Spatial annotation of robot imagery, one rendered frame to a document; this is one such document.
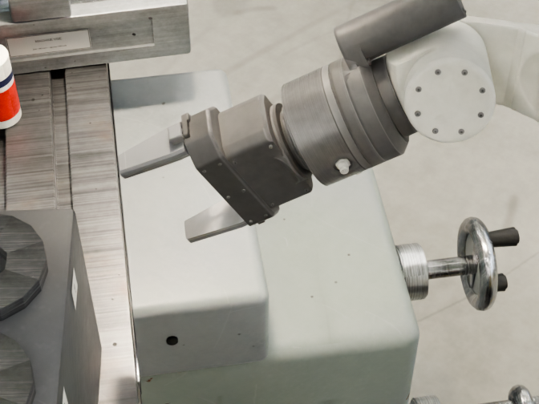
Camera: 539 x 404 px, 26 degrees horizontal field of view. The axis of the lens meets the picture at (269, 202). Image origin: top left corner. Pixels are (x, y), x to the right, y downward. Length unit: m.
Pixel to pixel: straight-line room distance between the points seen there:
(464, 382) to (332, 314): 0.90
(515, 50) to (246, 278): 0.38
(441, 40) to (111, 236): 0.39
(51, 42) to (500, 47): 0.50
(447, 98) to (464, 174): 1.62
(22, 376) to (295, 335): 0.54
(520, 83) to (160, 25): 0.44
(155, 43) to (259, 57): 1.45
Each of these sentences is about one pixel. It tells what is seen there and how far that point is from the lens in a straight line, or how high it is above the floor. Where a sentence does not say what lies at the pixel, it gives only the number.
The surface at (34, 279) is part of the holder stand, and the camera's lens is 0.82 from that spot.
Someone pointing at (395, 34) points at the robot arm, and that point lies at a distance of 0.88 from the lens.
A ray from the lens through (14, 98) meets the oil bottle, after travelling 1.20.
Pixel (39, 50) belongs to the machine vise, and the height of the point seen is 0.99.
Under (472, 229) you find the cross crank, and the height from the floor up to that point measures 0.71.
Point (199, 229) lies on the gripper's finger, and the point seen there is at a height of 1.04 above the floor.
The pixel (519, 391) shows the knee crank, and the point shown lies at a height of 0.57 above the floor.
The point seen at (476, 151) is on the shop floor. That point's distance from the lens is 2.52.
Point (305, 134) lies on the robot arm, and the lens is 0.88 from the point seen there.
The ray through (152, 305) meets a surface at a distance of 1.15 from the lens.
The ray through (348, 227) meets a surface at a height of 0.76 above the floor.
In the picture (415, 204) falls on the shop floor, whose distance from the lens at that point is 2.40.
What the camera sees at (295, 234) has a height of 0.76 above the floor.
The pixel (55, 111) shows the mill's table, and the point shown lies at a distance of 1.24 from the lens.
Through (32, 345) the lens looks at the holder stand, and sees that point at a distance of 0.81.
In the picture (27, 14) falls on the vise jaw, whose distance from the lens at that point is 1.21.
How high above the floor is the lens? 1.80
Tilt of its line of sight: 49 degrees down
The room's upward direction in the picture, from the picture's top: straight up
